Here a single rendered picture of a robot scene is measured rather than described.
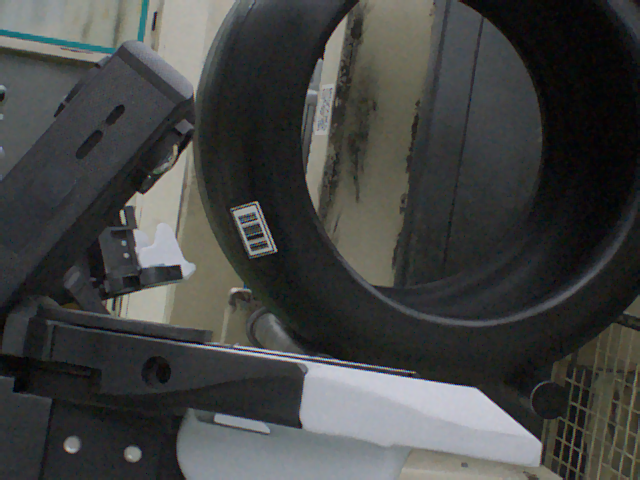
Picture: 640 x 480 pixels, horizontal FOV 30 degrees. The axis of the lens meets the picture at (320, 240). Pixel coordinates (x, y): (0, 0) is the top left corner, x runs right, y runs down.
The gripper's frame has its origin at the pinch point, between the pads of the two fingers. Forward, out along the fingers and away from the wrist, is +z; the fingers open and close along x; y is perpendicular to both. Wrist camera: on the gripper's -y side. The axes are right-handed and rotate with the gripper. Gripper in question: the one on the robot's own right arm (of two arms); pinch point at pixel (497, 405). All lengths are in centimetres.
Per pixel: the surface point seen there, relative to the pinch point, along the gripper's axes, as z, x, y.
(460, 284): 17, -131, -12
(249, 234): -12, -99, -12
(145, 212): -68, -439, -42
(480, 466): 20, -111, 11
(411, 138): 8, -136, -32
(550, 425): 36, -149, 6
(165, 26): -70, -428, -114
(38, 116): -52, -165, -31
